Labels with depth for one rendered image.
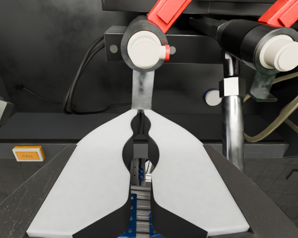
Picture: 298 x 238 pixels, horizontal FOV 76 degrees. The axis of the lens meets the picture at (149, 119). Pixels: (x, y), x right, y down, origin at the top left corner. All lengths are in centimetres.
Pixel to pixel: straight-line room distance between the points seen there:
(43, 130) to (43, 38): 19
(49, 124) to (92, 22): 24
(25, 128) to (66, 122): 8
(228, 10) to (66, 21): 29
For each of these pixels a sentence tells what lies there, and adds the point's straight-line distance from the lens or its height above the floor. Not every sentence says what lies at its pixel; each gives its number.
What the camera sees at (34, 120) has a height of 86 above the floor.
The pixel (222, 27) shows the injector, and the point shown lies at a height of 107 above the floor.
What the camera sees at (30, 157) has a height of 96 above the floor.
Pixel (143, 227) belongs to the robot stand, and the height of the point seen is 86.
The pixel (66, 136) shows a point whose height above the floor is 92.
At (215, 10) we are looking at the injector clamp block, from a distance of 28.
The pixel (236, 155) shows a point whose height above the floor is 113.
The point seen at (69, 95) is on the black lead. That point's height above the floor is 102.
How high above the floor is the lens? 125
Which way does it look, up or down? 58 degrees down
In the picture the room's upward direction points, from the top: 176 degrees clockwise
